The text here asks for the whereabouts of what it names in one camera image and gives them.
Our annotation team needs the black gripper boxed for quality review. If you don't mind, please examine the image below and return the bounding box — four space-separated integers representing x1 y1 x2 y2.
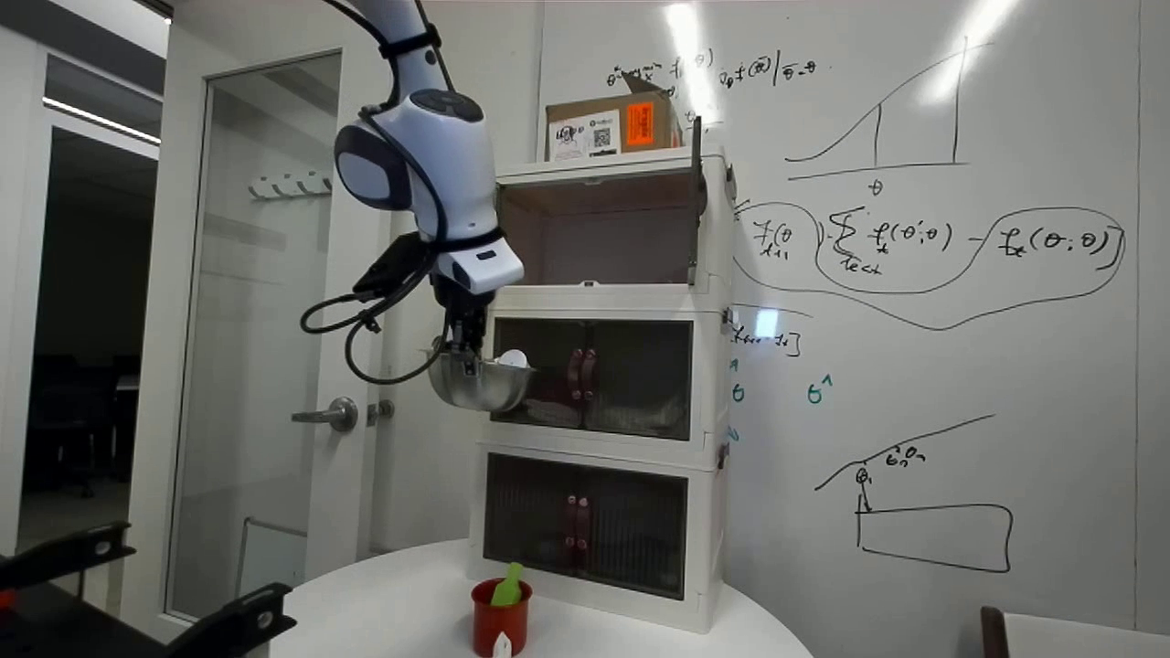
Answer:
431 275 495 372

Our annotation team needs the silver metal bowl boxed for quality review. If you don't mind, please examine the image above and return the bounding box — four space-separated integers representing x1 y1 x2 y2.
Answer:
422 344 536 422

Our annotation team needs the red bottle in cabinet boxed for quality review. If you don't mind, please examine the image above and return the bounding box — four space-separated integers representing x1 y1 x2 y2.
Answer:
558 492 594 560
558 344 603 412

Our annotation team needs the white three-tier cabinet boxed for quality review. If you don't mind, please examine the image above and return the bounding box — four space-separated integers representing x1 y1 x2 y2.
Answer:
467 147 743 638

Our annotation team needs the white framed glass door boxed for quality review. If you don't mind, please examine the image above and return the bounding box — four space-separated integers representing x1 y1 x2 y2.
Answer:
119 0 410 627

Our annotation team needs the white coat hook rack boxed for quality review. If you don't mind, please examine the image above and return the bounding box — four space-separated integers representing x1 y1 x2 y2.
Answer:
246 169 337 206

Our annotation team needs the green item in cup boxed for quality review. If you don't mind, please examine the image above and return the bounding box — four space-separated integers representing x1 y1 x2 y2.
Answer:
489 560 530 610

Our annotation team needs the cardboard box with orange label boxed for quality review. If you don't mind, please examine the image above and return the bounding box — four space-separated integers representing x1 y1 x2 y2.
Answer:
542 86 686 165

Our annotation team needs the black chair armrest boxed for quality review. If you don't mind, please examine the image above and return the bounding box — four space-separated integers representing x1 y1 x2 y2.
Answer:
0 582 299 658
0 524 140 596

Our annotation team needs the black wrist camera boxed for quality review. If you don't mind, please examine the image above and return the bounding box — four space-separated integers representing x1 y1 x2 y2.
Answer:
349 234 433 303

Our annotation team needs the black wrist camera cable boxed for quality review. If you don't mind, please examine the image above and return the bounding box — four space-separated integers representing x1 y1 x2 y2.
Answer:
296 286 455 387

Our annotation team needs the silver door lever handle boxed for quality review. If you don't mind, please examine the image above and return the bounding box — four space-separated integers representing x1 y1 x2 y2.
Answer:
290 396 360 439

